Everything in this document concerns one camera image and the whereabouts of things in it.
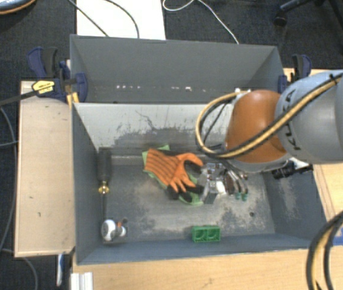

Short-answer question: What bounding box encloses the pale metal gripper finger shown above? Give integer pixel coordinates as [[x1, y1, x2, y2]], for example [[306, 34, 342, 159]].
[[203, 182, 221, 205], [195, 167, 212, 190]]

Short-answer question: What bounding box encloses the green cloth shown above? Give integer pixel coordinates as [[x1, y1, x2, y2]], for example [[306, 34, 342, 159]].
[[142, 144, 205, 207]]

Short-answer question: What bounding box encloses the green plastic block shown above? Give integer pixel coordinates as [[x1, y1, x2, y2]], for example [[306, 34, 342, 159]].
[[191, 225, 222, 243]]

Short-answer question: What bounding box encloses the orange and black work glove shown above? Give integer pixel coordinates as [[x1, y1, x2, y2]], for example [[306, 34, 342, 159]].
[[144, 148, 204, 201]]

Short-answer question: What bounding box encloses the grey metal bin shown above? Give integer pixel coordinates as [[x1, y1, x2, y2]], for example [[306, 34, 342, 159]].
[[69, 34, 329, 266]]

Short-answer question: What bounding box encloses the pale wood board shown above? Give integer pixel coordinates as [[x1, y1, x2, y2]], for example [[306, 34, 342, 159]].
[[13, 80, 77, 258]]

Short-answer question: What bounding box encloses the black cylinder on white bracket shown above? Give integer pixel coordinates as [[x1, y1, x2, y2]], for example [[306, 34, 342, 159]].
[[272, 158, 314, 181]]

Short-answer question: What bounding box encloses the black handled screwdriver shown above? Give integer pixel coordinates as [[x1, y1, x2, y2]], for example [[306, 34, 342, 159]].
[[96, 148, 113, 223]]

